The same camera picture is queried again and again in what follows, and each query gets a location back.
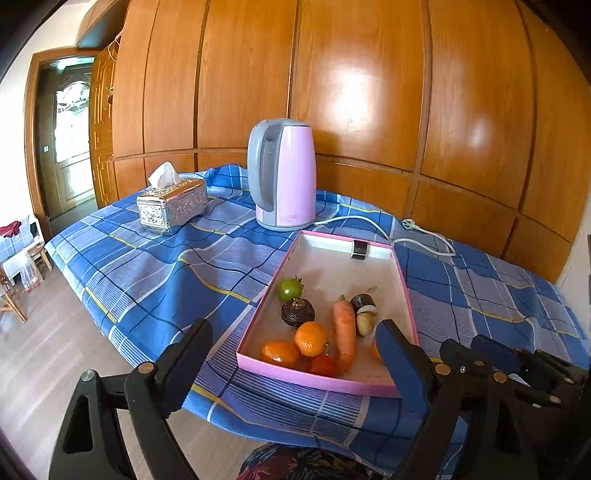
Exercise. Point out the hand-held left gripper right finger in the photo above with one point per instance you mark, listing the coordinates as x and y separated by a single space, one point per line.
392 364

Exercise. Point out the red cloth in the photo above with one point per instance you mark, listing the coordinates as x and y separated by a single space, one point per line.
11 228

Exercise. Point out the dark floral garment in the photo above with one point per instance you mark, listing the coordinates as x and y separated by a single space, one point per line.
300 464

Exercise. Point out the pink electric kettle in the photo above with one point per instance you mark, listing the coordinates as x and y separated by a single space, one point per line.
291 175

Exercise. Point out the small potato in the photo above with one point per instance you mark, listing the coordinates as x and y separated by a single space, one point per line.
365 323

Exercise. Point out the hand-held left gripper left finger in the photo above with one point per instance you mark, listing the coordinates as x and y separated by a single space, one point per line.
191 369

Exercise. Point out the wooden stool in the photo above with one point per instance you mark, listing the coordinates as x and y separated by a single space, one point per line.
44 258

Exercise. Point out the silver embossed tissue box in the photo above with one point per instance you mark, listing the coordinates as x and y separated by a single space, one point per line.
173 207

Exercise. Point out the green tomato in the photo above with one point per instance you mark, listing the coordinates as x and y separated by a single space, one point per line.
290 288

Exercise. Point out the white tissue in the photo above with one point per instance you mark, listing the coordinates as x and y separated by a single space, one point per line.
164 175

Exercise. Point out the blue plaid tablecloth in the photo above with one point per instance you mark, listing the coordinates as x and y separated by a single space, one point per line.
184 277

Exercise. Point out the pink cardboard box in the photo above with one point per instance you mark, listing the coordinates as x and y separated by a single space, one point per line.
318 272

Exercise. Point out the wooden chair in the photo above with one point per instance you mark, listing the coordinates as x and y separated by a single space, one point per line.
16 307

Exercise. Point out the cut bread-like root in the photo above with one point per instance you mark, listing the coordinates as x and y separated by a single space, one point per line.
362 302

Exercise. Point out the clear plastic bag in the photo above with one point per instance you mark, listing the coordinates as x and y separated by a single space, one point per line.
31 277

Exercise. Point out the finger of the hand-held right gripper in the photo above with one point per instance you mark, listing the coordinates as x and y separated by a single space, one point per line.
496 353
452 350

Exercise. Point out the red tomato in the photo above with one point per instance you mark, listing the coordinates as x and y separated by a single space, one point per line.
323 365

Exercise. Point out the carrot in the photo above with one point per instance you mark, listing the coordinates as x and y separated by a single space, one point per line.
344 332

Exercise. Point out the orange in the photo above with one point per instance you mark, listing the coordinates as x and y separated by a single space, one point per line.
376 351
279 352
311 339

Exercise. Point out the dark round beet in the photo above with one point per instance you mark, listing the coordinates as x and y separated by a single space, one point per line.
298 312

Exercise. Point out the wooden door with glass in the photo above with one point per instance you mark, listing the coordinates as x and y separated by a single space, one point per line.
69 175

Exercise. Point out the wooden wardrobe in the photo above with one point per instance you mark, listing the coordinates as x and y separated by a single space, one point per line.
369 92

